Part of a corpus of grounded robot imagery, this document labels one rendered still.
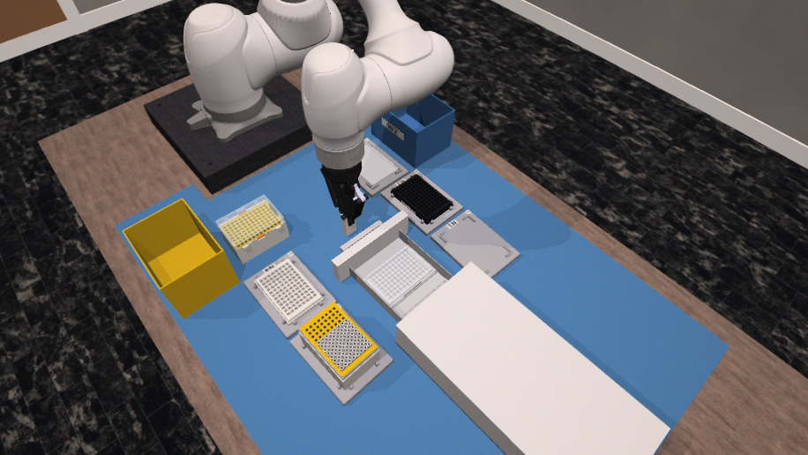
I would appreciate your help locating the blue open-top bin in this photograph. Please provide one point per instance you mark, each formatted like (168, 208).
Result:
(417, 145)

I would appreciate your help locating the yellow open-top box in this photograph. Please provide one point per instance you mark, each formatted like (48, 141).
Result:
(173, 241)

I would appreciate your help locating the blue bench mat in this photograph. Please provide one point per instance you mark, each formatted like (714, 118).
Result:
(641, 340)

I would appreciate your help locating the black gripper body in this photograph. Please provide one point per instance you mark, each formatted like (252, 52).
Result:
(348, 177)

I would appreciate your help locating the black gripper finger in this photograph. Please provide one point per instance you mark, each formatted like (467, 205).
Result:
(349, 215)
(333, 187)

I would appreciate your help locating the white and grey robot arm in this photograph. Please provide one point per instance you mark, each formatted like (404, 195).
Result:
(230, 56)

